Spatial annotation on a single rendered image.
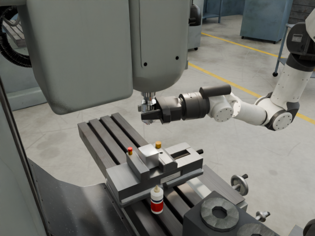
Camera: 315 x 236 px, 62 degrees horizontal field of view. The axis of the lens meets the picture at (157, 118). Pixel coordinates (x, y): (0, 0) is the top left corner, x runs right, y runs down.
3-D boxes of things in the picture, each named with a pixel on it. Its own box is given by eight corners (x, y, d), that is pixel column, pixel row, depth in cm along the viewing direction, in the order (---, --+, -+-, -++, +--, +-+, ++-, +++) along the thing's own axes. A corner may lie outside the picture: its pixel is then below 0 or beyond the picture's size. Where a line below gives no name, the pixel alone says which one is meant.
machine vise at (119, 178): (183, 152, 112) (184, 131, 107) (204, 173, 101) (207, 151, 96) (105, 180, 98) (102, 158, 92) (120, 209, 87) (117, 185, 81)
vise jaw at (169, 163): (160, 149, 103) (161, 141, 101) (177, 168, 94) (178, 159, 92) (147, 154, 100) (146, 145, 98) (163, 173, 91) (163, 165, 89)
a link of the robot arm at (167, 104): (153, 89, 86) (188, 85, 88) (154, 114, 91) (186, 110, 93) (163, 106, 75) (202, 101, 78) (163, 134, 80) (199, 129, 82)
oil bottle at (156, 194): (159, 202, 89) (159, 179, 83) (165, 210, 86) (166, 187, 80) (148, 207, 87) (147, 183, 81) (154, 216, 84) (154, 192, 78)
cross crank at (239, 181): (235, 183, 146) (238, 167, 140) (251, 197, 137) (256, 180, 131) (213, 194, 139) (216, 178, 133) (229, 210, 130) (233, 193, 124)
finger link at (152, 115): (140, 111, 79) (160, 109, 80) (140, 120, 80) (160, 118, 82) (141, 114, 77) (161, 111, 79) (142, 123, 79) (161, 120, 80)
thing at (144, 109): (138, 120, 84) (138, 104, 81) (148, 114, 87) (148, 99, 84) (148, 125, 81) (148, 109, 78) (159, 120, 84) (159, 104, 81)
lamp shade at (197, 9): (203, 23, 88) (205, 3, 85) (196, 26, 83) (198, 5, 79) (183, 21, 91) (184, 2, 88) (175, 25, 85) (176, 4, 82)
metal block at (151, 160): (151, 156, 97) (150, 143, 94) (159, 165, 93) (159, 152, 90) (138, 160, 95) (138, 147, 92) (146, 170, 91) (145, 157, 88)
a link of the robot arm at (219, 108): (187, 107, 91) (217, 103, 94) (198, 128, 84) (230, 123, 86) (191, 80, 84) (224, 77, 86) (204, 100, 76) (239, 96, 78)
